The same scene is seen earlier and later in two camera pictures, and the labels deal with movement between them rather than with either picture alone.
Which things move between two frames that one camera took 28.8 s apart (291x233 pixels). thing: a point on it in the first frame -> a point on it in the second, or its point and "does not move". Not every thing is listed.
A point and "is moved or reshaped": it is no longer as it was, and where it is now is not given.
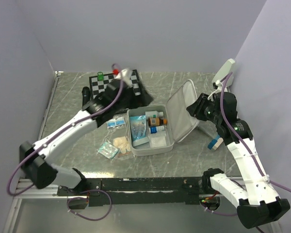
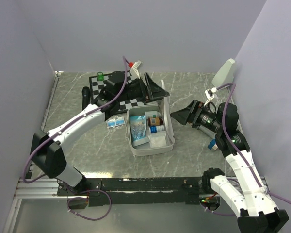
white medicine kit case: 153,129 is moved or reshaped
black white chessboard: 97,87 does not move
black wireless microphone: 86,95 does not move
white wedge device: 226,68 does not move
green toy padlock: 100,76 does not move
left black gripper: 139,101 -> 154,91
